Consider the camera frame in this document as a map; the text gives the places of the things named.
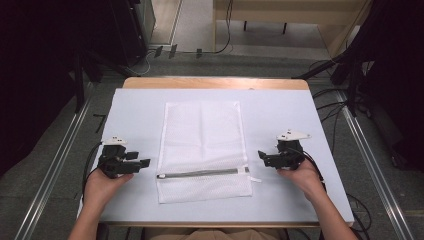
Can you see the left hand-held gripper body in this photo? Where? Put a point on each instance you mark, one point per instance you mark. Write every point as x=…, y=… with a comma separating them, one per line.
x=113, y=160

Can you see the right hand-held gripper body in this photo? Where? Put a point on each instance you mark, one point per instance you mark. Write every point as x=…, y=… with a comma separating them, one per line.
x=288, y=155

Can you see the white mesh laundry bag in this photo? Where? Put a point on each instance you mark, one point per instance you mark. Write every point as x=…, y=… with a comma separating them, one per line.
x=203, y=150

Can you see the person's right hand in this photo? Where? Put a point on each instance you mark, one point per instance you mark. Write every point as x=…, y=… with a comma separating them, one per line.
x=300, y=181

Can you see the person's left hand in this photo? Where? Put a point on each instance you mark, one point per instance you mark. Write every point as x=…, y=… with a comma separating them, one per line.
x=101, y=186

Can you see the white table cover sheet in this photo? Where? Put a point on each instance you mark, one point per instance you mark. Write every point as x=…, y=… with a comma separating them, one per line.
x=133, y=116

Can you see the black metal stand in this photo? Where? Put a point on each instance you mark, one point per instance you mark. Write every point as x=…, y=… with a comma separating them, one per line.
x=346, y=66

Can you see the dark curtain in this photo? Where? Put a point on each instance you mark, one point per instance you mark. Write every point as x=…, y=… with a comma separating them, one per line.
x=33, y=83
x=396, y=66

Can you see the black cabinet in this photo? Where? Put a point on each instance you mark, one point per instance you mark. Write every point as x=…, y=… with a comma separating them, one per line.
x=131, y=30

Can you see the light wooden bench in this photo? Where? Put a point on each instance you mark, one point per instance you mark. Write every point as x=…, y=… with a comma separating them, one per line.
x=293, y=10

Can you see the metal floor rail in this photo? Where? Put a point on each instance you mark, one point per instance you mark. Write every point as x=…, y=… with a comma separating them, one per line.
x=376, y=176
x=50, y=180

